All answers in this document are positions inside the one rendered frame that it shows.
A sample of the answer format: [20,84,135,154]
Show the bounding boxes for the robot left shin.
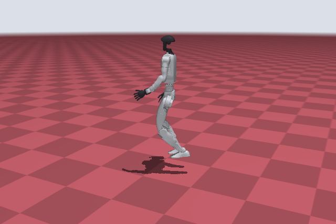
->
[158,129,185,153]

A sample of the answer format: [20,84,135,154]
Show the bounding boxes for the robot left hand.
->
[134,88,151,101]

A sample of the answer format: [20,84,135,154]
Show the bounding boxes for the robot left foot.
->
[170,151,190,158]

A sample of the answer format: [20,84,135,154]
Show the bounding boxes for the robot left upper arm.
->
[161,56,171,83]

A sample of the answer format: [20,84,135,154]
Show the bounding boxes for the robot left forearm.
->
[145,76,163,94]

